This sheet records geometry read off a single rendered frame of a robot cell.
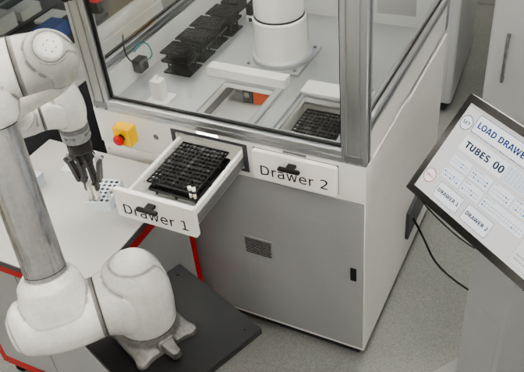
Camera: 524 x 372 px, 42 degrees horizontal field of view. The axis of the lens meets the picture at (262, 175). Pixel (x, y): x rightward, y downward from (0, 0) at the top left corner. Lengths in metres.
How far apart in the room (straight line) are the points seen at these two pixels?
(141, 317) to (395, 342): 1.33
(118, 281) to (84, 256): 0.52
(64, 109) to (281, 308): 1.17
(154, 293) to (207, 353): 0.23
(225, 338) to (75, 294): 0.41
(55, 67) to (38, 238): 0.40
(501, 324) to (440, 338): 0.77
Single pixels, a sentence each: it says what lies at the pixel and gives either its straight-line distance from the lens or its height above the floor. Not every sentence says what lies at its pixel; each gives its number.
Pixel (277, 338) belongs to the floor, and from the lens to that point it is 2.80.
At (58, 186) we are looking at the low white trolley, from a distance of 2.48.
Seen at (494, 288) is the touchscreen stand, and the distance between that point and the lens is 2.01.
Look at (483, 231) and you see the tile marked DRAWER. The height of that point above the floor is 1.00.
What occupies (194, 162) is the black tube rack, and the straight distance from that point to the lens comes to 2.19.
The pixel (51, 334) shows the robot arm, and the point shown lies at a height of 0.97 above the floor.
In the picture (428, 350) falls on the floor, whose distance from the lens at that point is 2.78.
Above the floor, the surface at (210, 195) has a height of 0.88.
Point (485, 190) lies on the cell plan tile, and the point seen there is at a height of 1.06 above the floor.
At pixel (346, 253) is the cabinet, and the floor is 0.56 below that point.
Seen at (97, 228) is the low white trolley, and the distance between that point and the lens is 2.25.
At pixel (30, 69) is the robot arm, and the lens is 1.50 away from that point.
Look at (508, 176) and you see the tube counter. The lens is 1.79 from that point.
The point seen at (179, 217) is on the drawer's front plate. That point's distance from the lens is 2.02.
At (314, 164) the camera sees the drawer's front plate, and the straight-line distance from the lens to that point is 2.08.
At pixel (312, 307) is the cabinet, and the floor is 0.23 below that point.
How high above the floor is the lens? 2.20
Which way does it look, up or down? 38 degrees down
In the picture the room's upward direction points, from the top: 6 degrees counter-clockwise
